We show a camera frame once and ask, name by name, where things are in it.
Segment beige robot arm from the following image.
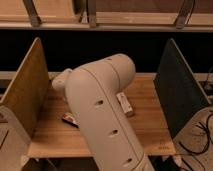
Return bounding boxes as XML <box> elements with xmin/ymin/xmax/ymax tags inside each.
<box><xmin>52</xmin><ymin>54</ymin><xmax>154</xmax><ymax>171</ymax></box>

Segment dark rectangular box with label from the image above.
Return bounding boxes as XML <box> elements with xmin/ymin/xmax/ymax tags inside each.
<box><xmin>62</xmin><ymin>113</ymin><xmax>78</xmax><ymax>127</ymax></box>

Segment right dark side panel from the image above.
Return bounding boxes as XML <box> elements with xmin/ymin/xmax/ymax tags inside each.
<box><xmin>154</xmin><ymin>39</ymin><xmax>211</xmax><ymax>138</ymax></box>

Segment left wooden side panel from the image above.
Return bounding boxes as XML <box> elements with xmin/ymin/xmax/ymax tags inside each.
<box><xmin>0</xmin><ymin>38</ymin><xmax>49</xmax><ymax>143</ymax></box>

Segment wooden shelf with metal brackets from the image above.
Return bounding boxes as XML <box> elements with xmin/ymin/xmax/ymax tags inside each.
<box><xmin>0</xmin><ymin>0</ymin><xmax>213</xmax><ymax>32</ymax></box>

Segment black cables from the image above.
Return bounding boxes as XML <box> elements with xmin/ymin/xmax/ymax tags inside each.
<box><xmin>178</xmin><ymin>111</ymin><xmax>213</xmax><ymax>156</ymax></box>

